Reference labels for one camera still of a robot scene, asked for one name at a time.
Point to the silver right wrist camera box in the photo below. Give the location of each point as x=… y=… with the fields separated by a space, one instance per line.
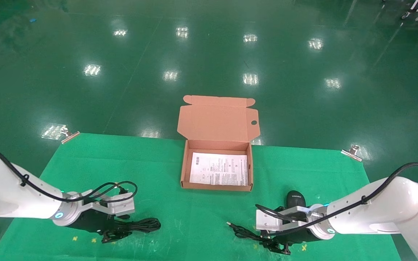
x=278 y=217

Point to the open brown cardboard box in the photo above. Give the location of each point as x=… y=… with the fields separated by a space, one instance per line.
x=216 y=121

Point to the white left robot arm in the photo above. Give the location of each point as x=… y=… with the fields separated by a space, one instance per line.
x=5 y=195

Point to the white printed instruction sheet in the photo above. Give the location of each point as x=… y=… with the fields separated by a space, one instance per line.
x=218 y=168

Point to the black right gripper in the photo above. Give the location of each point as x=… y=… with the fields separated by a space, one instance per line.
x=301 y=236

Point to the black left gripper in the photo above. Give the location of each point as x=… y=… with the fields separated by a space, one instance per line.
x=93 y=222

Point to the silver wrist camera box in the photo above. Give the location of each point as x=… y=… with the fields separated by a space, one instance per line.
x=278 y=217
x=118 y=204

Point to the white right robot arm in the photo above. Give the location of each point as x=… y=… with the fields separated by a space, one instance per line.
x=386 y=210

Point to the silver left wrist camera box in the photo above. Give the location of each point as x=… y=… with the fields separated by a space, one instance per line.
x=118 y=204

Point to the metal table clamp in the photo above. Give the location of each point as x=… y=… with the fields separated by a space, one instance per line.
x=69 y=136
x=352 y=153

